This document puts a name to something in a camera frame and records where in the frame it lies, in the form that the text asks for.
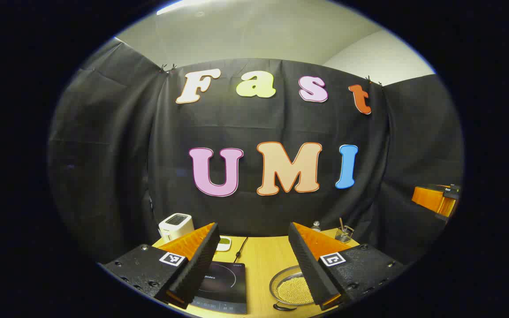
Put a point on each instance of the white divided dish of beans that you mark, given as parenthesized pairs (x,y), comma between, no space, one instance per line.
(224,243)

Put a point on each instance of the white toaster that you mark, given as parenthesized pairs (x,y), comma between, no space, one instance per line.
(176,226)

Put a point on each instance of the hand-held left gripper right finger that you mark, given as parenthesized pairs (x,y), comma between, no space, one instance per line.
(309,265)

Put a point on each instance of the white plastic bottle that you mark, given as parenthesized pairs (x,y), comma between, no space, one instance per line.
(316,227)

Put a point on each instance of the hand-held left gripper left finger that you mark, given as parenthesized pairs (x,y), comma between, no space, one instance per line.
(201,258)

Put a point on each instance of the clear glass cup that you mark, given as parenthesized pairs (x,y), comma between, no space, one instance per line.
(343,235)

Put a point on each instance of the brown wooden stick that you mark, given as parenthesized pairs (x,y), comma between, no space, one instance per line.
(341,223)

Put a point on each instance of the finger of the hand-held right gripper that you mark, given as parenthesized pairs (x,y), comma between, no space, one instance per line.
(431,199)

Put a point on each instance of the black induction cooktop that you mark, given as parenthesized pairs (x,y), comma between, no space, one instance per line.
(223,287)

